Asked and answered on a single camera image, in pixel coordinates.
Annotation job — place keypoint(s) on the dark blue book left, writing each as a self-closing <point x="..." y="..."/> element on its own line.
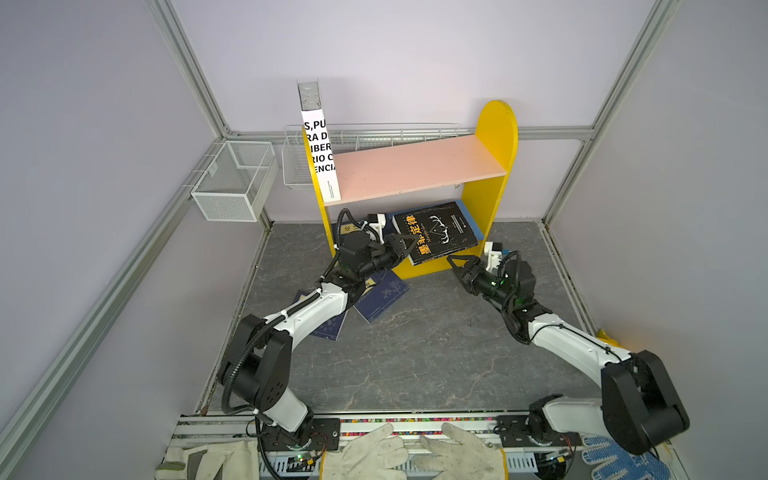
<point x="330" y="329"/>

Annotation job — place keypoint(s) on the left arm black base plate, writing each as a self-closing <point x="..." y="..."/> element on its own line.
<point x="320" y="433"/>

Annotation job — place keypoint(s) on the blue dotted glove right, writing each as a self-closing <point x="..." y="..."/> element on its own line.
<point x="610" y="461"/>

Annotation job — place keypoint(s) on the white book black lettering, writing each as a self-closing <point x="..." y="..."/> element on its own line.
<point x="318" y="144"/>

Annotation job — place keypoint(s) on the white work glove centre left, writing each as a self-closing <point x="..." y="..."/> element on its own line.
<point x="376" y="455"/>

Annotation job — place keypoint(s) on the yellow shelf pink blue boards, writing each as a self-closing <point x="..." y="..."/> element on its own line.
<point x="481" y="162"/>

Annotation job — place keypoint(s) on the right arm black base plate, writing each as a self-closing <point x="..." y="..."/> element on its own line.
<point x="516" y="431"/>

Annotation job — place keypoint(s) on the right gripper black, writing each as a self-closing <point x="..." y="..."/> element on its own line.
<point x="475" y="268"/>

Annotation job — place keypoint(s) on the white wire rack rear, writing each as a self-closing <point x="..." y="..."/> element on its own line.
<point x="346" y="138"/>

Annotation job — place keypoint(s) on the blue book yellow label top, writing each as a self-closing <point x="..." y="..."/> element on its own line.
<point x="382" y="291"/>

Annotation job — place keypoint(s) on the white mesh basket left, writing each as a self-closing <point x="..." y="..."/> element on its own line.
<point x="236" y="183"/>

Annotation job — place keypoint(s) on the white work glove centre right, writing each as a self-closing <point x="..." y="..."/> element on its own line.
<point x="465" y="457"/>

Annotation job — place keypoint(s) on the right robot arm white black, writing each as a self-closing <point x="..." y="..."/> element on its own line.
<point x="638" y="406"/>

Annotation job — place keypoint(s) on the yellow bananas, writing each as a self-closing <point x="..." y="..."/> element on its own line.
<point x="605" y="338"/>

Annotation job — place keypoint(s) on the white work glove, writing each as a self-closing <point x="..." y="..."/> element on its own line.
<point x="376" y="455"/>
<point x="465" y="457"/>

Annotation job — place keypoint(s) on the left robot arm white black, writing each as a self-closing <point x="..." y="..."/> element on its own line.
<point x="255" y="370"/>

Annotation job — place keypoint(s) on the white glove far left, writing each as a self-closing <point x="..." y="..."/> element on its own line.
<point x="234" y="460"/>

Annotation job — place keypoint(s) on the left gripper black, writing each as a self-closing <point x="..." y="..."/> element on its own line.
<point x="398" y="251"/>

